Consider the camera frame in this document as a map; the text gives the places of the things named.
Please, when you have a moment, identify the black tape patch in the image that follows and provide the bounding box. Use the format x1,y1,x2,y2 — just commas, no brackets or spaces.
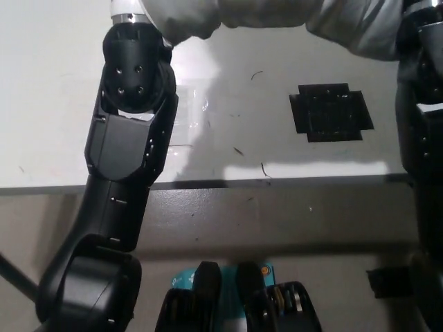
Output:
288,82,375,144

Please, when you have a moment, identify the black robot torso teal top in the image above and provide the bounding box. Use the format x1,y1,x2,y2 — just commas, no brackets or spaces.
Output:
161,261,323,332

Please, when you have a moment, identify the black diagonal table leg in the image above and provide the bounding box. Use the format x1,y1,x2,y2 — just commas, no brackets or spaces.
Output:
0,253,39,302

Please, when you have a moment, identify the black table foot bracket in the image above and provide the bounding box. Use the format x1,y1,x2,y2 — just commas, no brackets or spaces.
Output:
365,267,416,299

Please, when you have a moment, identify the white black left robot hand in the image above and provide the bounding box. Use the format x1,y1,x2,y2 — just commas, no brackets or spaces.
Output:
109,0,150,26

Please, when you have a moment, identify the white pillow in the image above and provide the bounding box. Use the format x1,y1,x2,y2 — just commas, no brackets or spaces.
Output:
140,0,422,62

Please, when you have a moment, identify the clear plastic sheet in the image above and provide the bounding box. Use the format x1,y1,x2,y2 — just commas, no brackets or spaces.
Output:
165,82,213,158

